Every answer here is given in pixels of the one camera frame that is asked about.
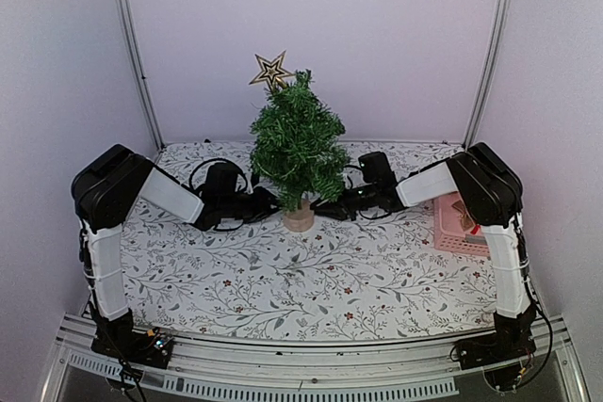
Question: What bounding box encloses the front aluminium rail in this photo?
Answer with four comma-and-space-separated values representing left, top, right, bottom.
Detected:
36, 314, 595, 401

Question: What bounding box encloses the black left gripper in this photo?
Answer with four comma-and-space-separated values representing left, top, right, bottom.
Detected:
220, 186, 287, 225

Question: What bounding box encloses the gold bell ornament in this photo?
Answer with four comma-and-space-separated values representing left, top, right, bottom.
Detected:
451, 200, 478, 234

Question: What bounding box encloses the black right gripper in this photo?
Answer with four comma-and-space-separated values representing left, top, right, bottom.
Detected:
309, 182, 378, 222

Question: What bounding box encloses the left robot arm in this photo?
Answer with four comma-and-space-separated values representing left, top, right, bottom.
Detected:
71, 144, 280, 322

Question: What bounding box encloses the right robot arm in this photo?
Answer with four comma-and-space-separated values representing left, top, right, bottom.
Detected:
310, 142, 537, 361

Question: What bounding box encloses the thin wire light string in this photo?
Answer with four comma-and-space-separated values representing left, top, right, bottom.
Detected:
256, 156, 302, 182

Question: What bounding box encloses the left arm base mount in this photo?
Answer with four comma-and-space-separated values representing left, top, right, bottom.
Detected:
91, 328, 174, 369

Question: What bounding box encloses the pink plastic basket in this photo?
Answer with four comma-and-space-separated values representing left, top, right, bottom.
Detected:
433, 192, 489, 256

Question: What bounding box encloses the floral patterned table mat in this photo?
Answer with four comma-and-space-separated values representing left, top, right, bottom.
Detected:
91, 139, 534, 343

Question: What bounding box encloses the gold star tree topper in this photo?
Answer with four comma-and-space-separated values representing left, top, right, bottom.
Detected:
249, 50, 295, 92

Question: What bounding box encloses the small green christmas tree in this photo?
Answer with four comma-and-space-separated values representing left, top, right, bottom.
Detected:
251, 70, 350, 233

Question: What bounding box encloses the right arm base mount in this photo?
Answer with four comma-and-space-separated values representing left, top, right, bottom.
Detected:
450, 321, 536, 392

